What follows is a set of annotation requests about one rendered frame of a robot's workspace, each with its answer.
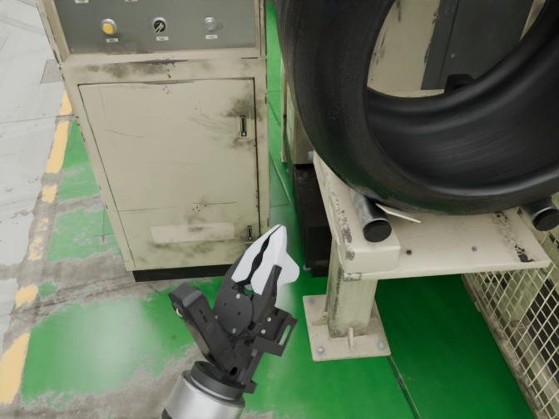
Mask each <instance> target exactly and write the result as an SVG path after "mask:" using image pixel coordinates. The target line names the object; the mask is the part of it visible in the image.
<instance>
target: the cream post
mask: <svg viewBox="0 0 559 419"><path fill-rule="evenodd" d="M439 4H440V0H395V1H394V3H393V6H392V7H391V9H390V10H389V12H388V15H387V17H386V18H385V21H384V23H383V26H382V28H381V30H380V33H379V35H378V39H377V41H376V44H375V47H374V50H373V55H372V58H371V62H370V66H369V75H368V84H367V86H368V87H370V88H372V89H374V90H375V91H379V92H385V91H420V90H421V85H422V82H423V75H424V71H425V67H426V63H427V59H428V53H429V49H430V45H431V41H432V37H433V30H434V27H435V22H436V19H437V15H438V8H439ZM377 283H378V280H377V279H375V280H363V281H351V282H344V281H343V277H342V274H341V270H340V267H339V261H338V257H337V254H336V250H335V247H334V241H333V238H332V245H331V253H330V261H329V276H328V283H327V291H326V298H325V306H324V311H325V312H328V314H329V315H328V322H327V325H328V330H329V337H330V338H347V337H348V333H349V328H352V329H353V337H358V336H364V335H366V332H367V327H368V324H369V317H370V313H371V309H372V306H373V299H374V295H375V291H376V287H377Z"/></svg>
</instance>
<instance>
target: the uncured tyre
mask: <svg viewBox="0 0 559 419"><path fill-rule="evenodd" d="M394 1H395V0H276V24H277V33H278V39H279V48H280V52H281V56H282V59H283V63H284V69H285V74H286V77H287V82H288V85H289V92H290V95H291V99H292V102H293V106H294V110H295V113H296V115H297V118H298V121H299V123H300V126H301V128H302V130H303V132H304V134H305V136H306V138H307V140H308V141H309V143H310V144H311V146H312V147H313V149H314V150H315V152H316V153H317V155H318V156H319V157H320V159H321V160H322V161H323V162H324V163H325V164H326V165H327V166H328V167H329V168H330V169H331V170H332V171H333V172H334V173H335V174H336V175H337V176H338V177H339V178H340V179H341V180H342V181H343V182H344V183H345V184H346V185H347V186H349V187H350V188H351V189H353V190H355V191H356V192H358V193H359V194H361V195H362V196H364V197H366V198H368V199H370V200H372V201H374V202H376V203H378V204H381V205H384V206H388V207H390V208H393V209H396V210H401V211H404V212H409V213H413V214H425V215H473V214H487V213H492V212H498V211H502V210H509V209H512V208H515V207H518V206H521V205H526V204H529V203H531V202H534V201H537V200H540V199H543V198H546V197H547V196H550V195H553V194H555V193H557V192H559V0H546V1H545V2H544V5H543V7H542V9H541V11H540V12H539V14H538V16H537V18H536V20H535V21H534V23H533V24H532V26H531V27H530V28H529V30H528V31H527V33H526V34H525V36H524V37H523V38H522V40H521V41H520V42H519V43H518V44H517V45H516V46H515V47H514V48H513V49H512V50H511V51H510V52H509V53H508V54H507V55H506V56H505V57H504V58H503V59H502V60H501V61H500V62H499V63H498V64H497V65H496V66H494V67H493V68H491V69H490V70H489V71H487V72H486V73H484V74H483V75H481V76H480V77H478V78H477V79H475V80H473V81H471V82H469V83H468V84H466V85H464V86H460V87H459V88H457V89H454V90H452V91H448V92H445V93H442V94H438V95H435V96H425V97H414V98H411V97H399V96H390V95H387V94H384V93H382V92H379V91H375V90H374V89H372V88H370V87H368V86H367V84H368V75H369V66H370V62H371V58H372V55H373V50H374V47H375V44H376V41H377V39H378V35H379V33H380V30H381V28H382V26H383V23H384V21H385V18H386V17H387V15H388V12H389V10H390V9H391V7H392V6H393V3H394Z"/></svg>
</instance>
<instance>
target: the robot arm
mask: <svg viewBox="0 0 559 419"><path fill-rule="evenodd" d="M286 246H287V234H286V228H285V227H284V226H282V225H280V224H278V225H276V226H275V227H274V228H273V229H271V230H270V231H269V232H267V233H266V234H264V235H263V236H262V237H261V238H259V239H258V240H257V241H255V242H254V243H253V244H252V245H251V246H250V247H249V248H248V249H247V250H246V251H244V252H243V253H242V255H241V256H240V257H239V258H238V259H237V260H236V261H235V262H234V263H233V264H232V266H231V267H230V268H229V270H228V271H227V273H226V274H225V277H224V278H223V280H222V283H221V285H220V289H219V291H218V293H217V294H216V296H215V297H216V299H215V303H214V307H213V308H212V310H211V308H210V306H209V302H208V300H207V298H206V296H205V295H204V293H203V292H202V291H201V290H200V289H198V288H197V287H195V286H194V287H192V286H190V285H189V284H188V283H185V282H184V283H182V284H181V285H179V286H178V287H177V288H175V289H174V290H172V291H171V292H170V293H168V296H169V298H170V300H171V301H172V304H171V305H172V307H173V309H174V310H175V312H176V313H177V315H178V316H179V318H181V319H182V320H183V322H184V324H185V325H186V327H187V328H188V330H189V332H190V334H191V336H192V337H193V338H194V340H195V342H196V344H197V346H198V347H199V349H200V351H201V352H202V354H203V356H204V357H205V359H206V360H208V361H209V362H203V361H195V362H194V365H193V367H192V369H191V370H186V371H184V372H181V374H180V376H179V377H178V379H177V381H176V384H175V386H174V387H173V389H172V391H171V394H170V396H169V397H168V399H167V402H166V406H165V408H164V410H163V412H162V413H161V416H160V418H159V419H240V417H241V415H242V413H243V411H244V409H245V406H246V404H245V399H244V398H243V397H242V395H243V393H244V392H246V393H250V394H253V393H254V391H255V389H256V386H257V383H255V382H254V381H253V380H251V379H252V377H253V375H254V373H255V370H256V368H257V367H258V364H259V362H260V359H261V358H262V356H263V353H264V352H267V353H270V354H273V355H275V356H279V357H281V356H282V354H283V352H284V349H285V347H286V345H287V343H288V341H289V338H290V336H291V334H292V332H293V331H294V327H295V325H296V323H297V322H298V319H297V318H293V317H292V314H290V313H288V312H287V311H285V310H283V309H281V308H277V307H275V303H276V299H277V294H278V292H279V290H280V288H281V286H282V285H283V284H284V283H291V282H294V281H295V280H296V279H297V278H298V276H299V266H298V265H297V264H296V263H295V262H294V260H293V259H292V258H291V257H290V256H289V255H288V254H287V253H286ZM244 286H245V287H246V288H247V289H248V290H254V292H255V293H249V294H247V293H245V291H244V288H243V287H244ZM288 325H290V326H291V328H290V330H289V332H288V335H287V337H286V339H285V341H284V343H283V345H281V344H279V343H280V340H281V338H282V337H283V335H284V331H285V329H286V328H287V326H288Z"/></svg>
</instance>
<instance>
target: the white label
mask: <svg viewBox="0 0 559 419"><path fill-rule="evenodd" d="M376 205H377V206H378V207H380V208H381V209H382V210H384V211H386V212H387V213H389V214H394V215H397V216H399V217H402V218H405V219H410V220H412V221H415V222H420V221H419V220H417V219H415V218H414V217H413V216H412V215H410V214H408V213H406V212H403V211H400V210H397V209H393V208H390V207H388V206H384V205H380V204H377V203H376Z"/></svg>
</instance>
